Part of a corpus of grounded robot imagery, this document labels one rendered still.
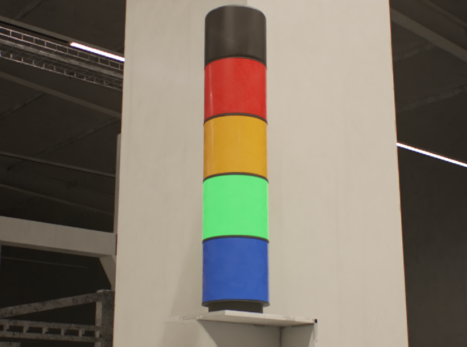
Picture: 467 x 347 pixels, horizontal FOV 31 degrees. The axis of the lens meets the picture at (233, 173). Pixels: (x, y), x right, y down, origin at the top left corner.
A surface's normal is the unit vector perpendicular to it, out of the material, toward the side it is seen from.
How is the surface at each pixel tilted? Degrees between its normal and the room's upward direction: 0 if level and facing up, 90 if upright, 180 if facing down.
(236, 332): 90
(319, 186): 90
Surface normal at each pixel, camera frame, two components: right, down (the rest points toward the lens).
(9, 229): 0.65, -0.21
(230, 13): -0.14, -0.27
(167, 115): -0.76, -0.18
